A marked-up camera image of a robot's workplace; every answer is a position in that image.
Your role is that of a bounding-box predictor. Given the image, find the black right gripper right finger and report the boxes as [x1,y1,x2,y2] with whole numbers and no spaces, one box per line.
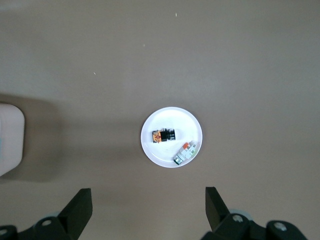
[202,186,310,240]

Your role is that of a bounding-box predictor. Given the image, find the pale pink round plate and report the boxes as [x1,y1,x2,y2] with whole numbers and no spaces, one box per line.
[140,106,204,169]

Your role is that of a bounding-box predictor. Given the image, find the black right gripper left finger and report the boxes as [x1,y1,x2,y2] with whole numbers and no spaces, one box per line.
[0,188,94,240]

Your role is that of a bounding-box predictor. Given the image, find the white lidded box grey clips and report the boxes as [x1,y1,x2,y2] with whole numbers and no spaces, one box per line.
[0,101,26,179]

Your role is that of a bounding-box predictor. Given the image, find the small orange white object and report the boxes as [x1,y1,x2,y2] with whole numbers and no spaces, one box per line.
[173,141,198,166]

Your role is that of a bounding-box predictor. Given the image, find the brown leatherette table cover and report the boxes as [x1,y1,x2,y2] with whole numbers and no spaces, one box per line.
[0,0,320,240]

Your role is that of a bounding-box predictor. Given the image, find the black and orange push-button switch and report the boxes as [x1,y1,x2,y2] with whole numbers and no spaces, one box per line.
[151,127,177,145]

